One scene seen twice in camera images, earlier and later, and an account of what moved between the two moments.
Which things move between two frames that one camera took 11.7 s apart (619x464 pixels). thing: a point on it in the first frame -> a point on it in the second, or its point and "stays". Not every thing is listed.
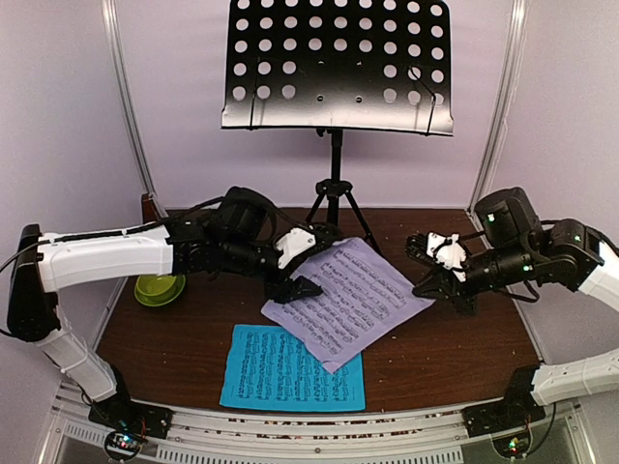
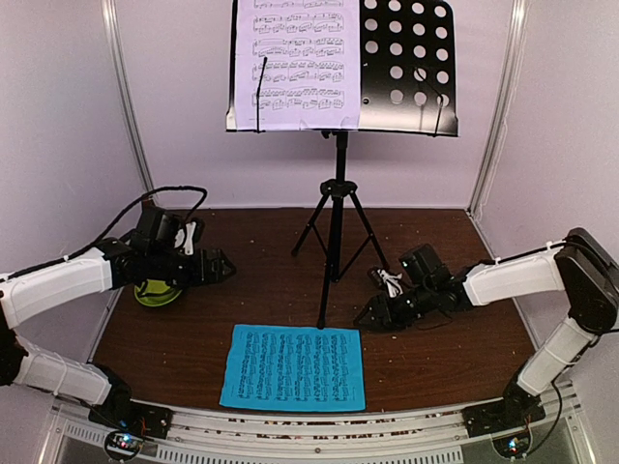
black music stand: (372, 65) stays
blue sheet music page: (267, 367) stays
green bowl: (157, 290) stays
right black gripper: (442, 284) -> (378, 305)
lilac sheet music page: (365, 295) -> (311, 79)
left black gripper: (280, 290) -> (201, 276)
